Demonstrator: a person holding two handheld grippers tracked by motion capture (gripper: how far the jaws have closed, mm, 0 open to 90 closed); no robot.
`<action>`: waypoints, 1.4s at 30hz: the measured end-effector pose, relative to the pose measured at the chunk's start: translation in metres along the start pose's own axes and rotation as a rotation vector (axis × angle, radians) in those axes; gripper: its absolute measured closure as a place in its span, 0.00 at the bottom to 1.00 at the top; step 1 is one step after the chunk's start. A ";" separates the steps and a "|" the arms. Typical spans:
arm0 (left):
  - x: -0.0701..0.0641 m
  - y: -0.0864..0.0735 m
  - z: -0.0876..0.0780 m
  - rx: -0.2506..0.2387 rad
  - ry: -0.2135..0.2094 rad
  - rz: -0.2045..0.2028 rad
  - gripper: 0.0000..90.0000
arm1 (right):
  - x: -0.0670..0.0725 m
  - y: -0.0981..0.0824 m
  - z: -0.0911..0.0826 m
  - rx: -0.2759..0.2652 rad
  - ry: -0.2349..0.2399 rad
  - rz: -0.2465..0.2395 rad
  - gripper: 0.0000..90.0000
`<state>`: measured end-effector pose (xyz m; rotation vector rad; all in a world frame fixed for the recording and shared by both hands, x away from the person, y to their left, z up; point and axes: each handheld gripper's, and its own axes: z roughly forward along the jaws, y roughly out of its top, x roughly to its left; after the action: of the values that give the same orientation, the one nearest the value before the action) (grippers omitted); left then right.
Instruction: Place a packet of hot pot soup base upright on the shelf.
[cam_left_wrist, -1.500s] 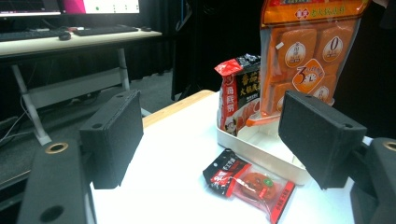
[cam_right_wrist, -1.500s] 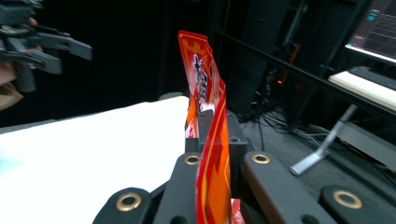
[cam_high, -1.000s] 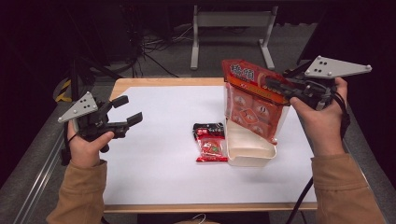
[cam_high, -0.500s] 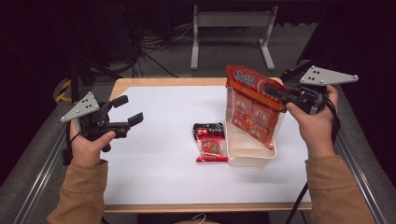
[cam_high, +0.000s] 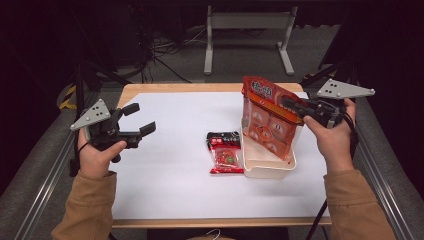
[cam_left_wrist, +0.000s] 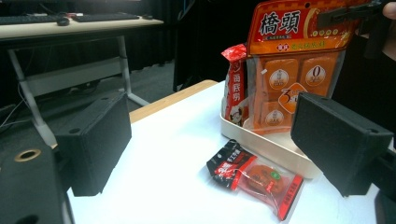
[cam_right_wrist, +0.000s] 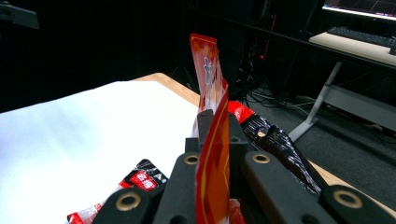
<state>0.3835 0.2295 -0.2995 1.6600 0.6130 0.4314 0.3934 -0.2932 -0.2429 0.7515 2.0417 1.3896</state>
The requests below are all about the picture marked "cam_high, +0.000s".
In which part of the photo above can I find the orange packet with cube portions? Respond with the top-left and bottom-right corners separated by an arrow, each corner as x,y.
241,75 -> 305,162

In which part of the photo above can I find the small black and red packet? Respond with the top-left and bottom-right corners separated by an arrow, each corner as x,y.
205,130 -> 245,175

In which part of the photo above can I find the white plastic container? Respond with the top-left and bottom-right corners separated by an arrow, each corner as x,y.
239,118 -> 303,180

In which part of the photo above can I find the person's left hand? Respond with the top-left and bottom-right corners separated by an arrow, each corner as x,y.
76,128 -> 128,180

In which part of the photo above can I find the white cord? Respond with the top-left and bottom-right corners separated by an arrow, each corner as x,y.
203,228 -> 223,240

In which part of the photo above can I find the white metal stand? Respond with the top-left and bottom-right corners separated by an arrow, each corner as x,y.
203,4 -> 300,77

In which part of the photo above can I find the aluminium rail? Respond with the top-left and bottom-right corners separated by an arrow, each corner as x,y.
333,89 -> 416,240
13,89 -> 103,240

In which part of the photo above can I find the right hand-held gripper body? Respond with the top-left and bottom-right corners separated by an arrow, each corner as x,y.
301,78 -> 377,130

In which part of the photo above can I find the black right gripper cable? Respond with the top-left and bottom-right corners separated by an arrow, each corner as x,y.
304,108 -> 361,240

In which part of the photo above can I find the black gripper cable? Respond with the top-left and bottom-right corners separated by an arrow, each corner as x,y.
68,141 -> 90,178
304,108 -> 361,240

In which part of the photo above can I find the white table mat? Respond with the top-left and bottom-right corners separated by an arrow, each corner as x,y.
111,91 -> 331,221

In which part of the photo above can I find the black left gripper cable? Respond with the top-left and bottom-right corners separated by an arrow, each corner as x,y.
68,141 -> 90,178

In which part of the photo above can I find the black tripod stand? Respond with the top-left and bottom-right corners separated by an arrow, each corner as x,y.
66,6 -> 131,124
301,56 -> 361,101

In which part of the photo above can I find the wooden table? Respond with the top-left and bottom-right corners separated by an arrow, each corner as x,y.
111,82 -> 332,230

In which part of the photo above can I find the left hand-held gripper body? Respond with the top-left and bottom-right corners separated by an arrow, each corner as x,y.
69,98 -> 142,164

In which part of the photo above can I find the person's right hand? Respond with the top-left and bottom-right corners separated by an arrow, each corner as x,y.
302,97 -> 358,175

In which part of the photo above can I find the bundle of black floor cables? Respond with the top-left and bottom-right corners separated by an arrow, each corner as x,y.
128,6 -> 209,84

